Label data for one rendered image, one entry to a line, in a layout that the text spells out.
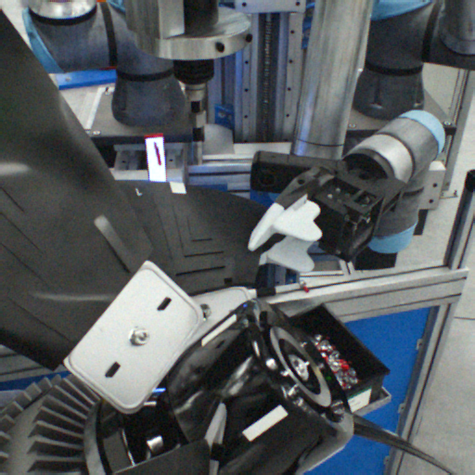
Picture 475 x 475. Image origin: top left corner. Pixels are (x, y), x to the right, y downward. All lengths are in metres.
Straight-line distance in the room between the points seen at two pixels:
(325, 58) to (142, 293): 0.50
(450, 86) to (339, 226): 2.18
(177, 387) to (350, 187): 0.33
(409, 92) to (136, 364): 0.92
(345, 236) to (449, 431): 1.40
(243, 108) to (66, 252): 0.93
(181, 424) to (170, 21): 0.25
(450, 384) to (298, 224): 1.57
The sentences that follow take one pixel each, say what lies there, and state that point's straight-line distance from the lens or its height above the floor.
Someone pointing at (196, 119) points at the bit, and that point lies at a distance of 0.38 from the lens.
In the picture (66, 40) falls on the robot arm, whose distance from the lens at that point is 1.09.
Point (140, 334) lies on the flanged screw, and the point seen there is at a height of 1.25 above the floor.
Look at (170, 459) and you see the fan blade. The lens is 0.25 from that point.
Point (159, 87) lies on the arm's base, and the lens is 1.15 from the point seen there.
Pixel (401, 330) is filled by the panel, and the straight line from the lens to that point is 1.20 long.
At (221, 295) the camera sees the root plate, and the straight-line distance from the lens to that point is 0.52.
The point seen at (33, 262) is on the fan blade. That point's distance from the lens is 0.37.
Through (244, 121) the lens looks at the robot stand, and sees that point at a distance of 1.28.
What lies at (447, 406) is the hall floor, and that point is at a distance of 2.04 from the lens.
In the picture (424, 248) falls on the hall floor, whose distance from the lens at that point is 2.65.
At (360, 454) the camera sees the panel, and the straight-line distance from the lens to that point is 1.51.
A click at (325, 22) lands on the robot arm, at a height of 1.31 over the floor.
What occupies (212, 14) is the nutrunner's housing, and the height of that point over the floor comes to 1.44.
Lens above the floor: 1.54
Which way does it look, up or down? 37 degrees down
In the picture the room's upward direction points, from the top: straight up
